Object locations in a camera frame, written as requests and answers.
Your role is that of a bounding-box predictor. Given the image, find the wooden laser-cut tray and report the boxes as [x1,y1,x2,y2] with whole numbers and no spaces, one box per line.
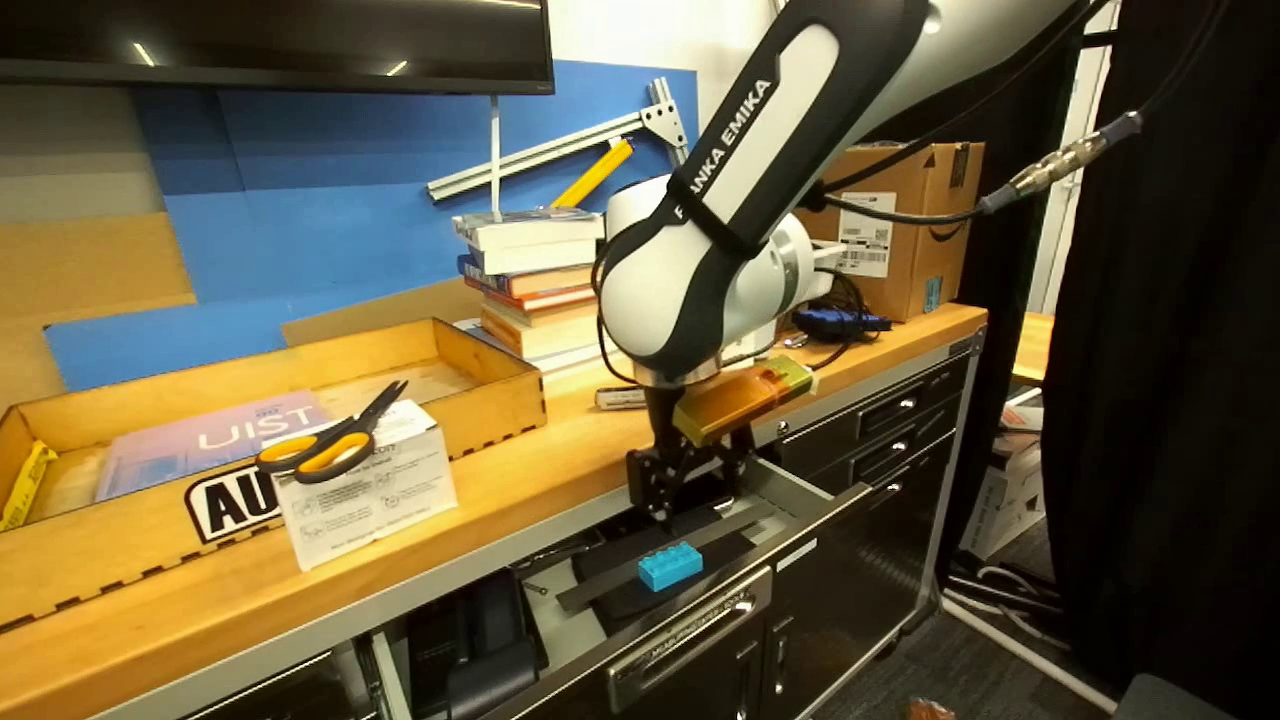
[0,315,553,638]

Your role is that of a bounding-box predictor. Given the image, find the red brown book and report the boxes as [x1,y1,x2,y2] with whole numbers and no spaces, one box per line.
[454,257,599,320]

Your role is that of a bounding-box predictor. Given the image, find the blue black hand tool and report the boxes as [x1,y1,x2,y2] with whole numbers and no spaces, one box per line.
[790,299,894,342]

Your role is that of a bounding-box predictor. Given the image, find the yellow strip object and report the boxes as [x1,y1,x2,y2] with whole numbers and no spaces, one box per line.
[0,439,60,541]

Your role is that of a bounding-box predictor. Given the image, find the yellow bar tool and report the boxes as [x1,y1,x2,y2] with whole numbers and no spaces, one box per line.
[547,135,635,215]

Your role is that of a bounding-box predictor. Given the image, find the purple UIST booklet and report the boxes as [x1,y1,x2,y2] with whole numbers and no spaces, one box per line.
[93,388,338,507]

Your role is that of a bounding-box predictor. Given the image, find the thin metal rod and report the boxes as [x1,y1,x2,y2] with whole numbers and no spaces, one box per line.
[483,97,504,222]

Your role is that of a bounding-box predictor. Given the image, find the small silver tin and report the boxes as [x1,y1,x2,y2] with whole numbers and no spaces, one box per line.
[593,382,651,415]

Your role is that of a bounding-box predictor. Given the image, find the white paper label sheet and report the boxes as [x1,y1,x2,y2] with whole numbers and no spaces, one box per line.
[272,395,461,575]

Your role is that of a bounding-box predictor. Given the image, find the black drawer cabinet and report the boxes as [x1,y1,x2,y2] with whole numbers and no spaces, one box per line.
[761,335,982,720]

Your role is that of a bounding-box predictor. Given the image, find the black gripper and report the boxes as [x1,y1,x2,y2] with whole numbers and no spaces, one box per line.
[624,380,761,527]

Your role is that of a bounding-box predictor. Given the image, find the black case under bench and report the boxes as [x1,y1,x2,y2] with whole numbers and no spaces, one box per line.
[401,571,553,720]

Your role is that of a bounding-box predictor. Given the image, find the yellow handled scissors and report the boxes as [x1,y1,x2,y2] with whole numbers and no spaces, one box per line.
[252,376,412,487]

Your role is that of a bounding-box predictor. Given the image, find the black cable with connector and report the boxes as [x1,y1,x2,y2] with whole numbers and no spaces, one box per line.
[794,0,1255,227]

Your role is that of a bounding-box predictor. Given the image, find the black wall monitor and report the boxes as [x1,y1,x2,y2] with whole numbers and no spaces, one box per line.
[0,0,554,98]

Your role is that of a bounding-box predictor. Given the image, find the brown cardboard shipping box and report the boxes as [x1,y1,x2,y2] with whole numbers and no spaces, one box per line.
[794,139,986,326]

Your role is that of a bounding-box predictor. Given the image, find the blue foam board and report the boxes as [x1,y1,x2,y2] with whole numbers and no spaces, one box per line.
[42,54,705,395]

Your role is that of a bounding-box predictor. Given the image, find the open grey metal drawer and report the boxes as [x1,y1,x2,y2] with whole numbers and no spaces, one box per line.
[510,450,879,720]

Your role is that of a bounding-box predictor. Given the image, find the black curtain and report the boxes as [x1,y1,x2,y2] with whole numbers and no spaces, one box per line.
[975,0,1280,720]

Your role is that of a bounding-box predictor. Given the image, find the white thick book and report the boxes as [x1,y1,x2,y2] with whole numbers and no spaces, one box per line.
[447,208,608,281]

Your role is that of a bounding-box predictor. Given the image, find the black flat drawer insert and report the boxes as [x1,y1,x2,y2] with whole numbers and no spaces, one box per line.
[553,495,777,638]

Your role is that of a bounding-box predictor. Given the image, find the tan book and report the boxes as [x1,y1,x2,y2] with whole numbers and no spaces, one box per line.
[472,296,602,362]

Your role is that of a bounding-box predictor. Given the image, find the black white letter sticker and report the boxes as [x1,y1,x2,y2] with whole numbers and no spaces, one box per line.
[180,464,286,546]

